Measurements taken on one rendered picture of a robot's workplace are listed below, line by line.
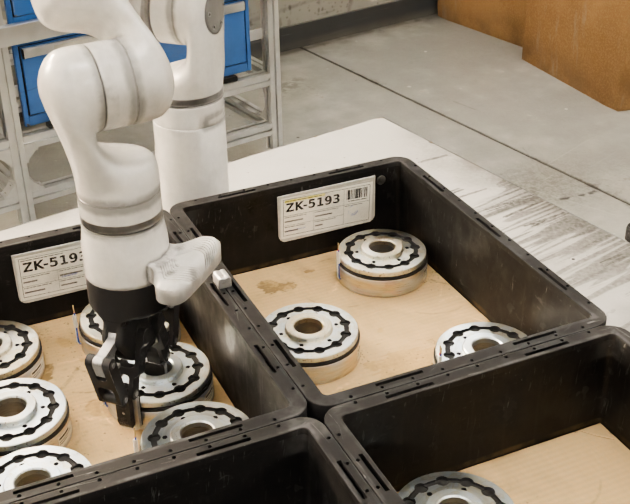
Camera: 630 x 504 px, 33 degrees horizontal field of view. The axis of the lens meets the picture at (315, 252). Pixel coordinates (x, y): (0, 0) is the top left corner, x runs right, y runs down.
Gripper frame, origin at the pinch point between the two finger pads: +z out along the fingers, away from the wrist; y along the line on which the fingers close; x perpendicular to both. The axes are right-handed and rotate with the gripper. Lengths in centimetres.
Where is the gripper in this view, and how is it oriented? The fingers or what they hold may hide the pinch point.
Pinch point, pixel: (143, 396)
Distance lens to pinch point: 103.7
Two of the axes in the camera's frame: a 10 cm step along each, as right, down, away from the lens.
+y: -3.5, 4.7, -8.1
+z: 0.1, 8.7, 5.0
